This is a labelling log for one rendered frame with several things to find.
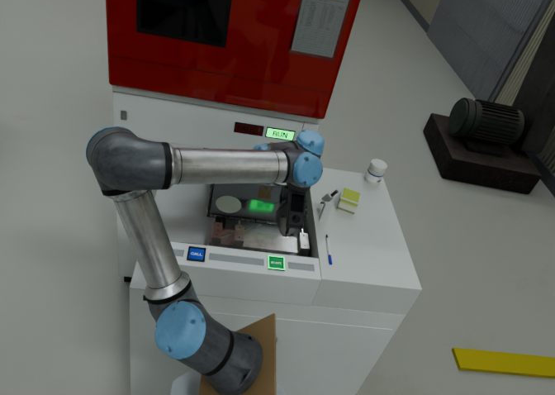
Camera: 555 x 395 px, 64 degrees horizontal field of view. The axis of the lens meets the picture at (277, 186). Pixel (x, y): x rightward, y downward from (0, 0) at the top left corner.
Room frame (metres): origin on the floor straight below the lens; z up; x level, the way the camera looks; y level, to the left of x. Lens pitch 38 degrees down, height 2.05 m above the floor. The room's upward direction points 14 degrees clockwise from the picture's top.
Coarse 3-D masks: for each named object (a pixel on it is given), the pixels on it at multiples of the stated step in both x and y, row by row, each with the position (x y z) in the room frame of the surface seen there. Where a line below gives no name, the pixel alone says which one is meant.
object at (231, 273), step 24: (192, 264) 0.91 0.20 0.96; (216, 264) 0.93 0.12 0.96; (240, 264) 0.96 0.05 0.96; (264, 264) 0.98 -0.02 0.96; (288, 264) 1.01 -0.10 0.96; (312, 264) 1.04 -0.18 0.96; (216, 288) 0.92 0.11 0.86; (240, 288) 0.94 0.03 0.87; (264, 288) 0.95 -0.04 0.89; (288, 288) 0.97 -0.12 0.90; (312, 288) 0.98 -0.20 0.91
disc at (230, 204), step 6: (222, 198) 1.32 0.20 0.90; (228, 198) 1.33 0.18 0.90; (234, 198) 1.34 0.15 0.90; (216, 204) 1.28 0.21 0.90; (222, 204) 1.29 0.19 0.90; (228, 204) 1.29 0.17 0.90; (234, 204) 1.30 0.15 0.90; (240, 204) 1.31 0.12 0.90; (222, 210) 1.25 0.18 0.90; (228, 210) 1.26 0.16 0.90; (234, 210) 1.27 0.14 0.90
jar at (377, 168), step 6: (372, 162) 1.60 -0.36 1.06; (378, 162) 1.61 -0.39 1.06; (384, 162) 1.62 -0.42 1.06; (372, 168) 1.58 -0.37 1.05; (378, 168) 1.57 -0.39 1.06; (384, 168) 1.58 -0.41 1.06; (366, 174) 1.60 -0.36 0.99; (372, 174) 1.57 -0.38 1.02; (378, 174) 1.57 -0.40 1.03; (366, 180) 1.58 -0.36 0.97; (372, 180) 1.57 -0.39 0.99; (378, 180) 1.57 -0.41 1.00
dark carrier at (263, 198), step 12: (216, 192) 1.35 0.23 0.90; (228, 192) 1.37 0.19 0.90; (240, 192) 1.39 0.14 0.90; (252, 192) 1.41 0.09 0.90; (264, 192) 1.43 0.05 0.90; (276, 192) 1.44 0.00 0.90; (252, 204) 1.33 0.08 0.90; (264, 204) 1.35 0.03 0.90; (276, 204) 1.37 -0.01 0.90; (240, 216) 1.25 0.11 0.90; (252, 216) 1.26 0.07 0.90; (264, 216) 1.28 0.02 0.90
